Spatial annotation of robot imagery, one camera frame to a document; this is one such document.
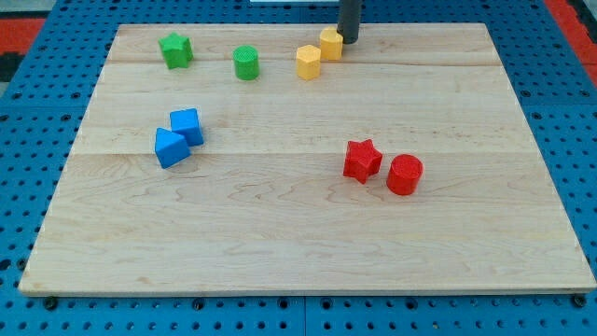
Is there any yellow heart block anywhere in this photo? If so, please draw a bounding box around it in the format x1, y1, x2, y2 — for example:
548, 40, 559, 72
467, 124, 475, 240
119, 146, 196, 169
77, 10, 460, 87
319, 26, 343, 61

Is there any yellow hexagon block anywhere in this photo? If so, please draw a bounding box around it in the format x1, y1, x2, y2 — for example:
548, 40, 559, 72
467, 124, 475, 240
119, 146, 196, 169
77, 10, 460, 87
296, 45, 321, 80

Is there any red star block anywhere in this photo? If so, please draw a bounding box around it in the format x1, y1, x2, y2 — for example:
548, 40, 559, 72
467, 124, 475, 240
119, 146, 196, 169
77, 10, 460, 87
342, 139, 382, 184

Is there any wooden board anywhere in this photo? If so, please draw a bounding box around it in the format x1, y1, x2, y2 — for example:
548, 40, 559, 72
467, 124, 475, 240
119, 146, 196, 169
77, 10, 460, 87
19, 23, 596, 297

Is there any red cylinder block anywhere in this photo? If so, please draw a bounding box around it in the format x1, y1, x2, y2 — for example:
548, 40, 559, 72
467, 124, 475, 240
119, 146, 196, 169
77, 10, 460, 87
386, 154, 423, 196

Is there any blue cube block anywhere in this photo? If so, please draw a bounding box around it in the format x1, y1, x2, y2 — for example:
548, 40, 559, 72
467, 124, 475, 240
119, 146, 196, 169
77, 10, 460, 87
170, 108, 204, 147

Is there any green cylinder block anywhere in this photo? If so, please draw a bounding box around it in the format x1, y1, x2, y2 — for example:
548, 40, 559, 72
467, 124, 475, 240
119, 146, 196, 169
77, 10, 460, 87
232, 45, 259, 80

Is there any blue triangle block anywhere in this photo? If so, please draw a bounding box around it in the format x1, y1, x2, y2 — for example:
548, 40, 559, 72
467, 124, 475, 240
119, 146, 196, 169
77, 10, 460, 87
154, 128, 190, 169

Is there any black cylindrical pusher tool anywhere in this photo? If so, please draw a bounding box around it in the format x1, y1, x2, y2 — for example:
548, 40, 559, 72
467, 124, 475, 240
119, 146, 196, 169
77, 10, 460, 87
337, 0, 363, 45

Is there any green star block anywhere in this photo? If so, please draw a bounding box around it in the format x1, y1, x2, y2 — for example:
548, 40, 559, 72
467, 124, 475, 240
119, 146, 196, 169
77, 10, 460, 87
159, 32, 193, 69

